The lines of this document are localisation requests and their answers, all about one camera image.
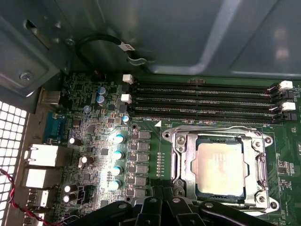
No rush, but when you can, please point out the green motherboard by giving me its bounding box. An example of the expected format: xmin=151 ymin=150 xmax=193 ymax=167
xmin=35 ymin=70 xmax=301 ymax=226

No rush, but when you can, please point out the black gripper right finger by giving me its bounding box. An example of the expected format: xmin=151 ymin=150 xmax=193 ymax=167
xmin=164 ymin=186 xmax=276 ymax=226

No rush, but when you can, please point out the blue-topped capacitor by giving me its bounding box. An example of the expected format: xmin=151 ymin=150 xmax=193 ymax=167
xmin=112 ymin=149 xmax=125 ymax=161
xmin=111 ymin=164 xmax=123 ymax=177
xmin=108 ymin=179 xmax=122 ymax=192
xmin=114 ymin=133 xmax=127 ymax=145

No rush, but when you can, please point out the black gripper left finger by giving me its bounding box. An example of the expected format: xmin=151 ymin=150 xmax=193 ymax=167
xmin=68 ymin=186 xmax=165 ymax=226

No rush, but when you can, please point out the black cable with white label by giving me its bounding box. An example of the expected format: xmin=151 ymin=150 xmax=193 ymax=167
xmin=75 ymin=34 xmax=146 ymax=68

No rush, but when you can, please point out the blue serial port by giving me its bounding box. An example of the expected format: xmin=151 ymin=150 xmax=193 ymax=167
xmin=43 ymin=112 xmax=66 ymax=144

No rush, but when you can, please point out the silver CPU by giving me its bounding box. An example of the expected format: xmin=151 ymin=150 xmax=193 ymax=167
xmin=190 ymin=137 xmax=251 ymax=198

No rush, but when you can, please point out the black and silver PC case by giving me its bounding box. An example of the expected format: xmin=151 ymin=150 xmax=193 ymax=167
xmin=0 ymin=0 xmax=301 ymax=226

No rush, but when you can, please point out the red black twisted wire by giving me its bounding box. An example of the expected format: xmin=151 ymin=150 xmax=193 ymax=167
xmin=0 ymin=168 xmax=56 ymax=226

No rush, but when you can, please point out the CPU socket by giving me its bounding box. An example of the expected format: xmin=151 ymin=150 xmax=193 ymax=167
xmin=162 ymin=124 xmax=280 ymax=216

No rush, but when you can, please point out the large silver port block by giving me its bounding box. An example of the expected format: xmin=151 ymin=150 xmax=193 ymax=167
xmin=24 ymin=144 xmax=59 ymax=167

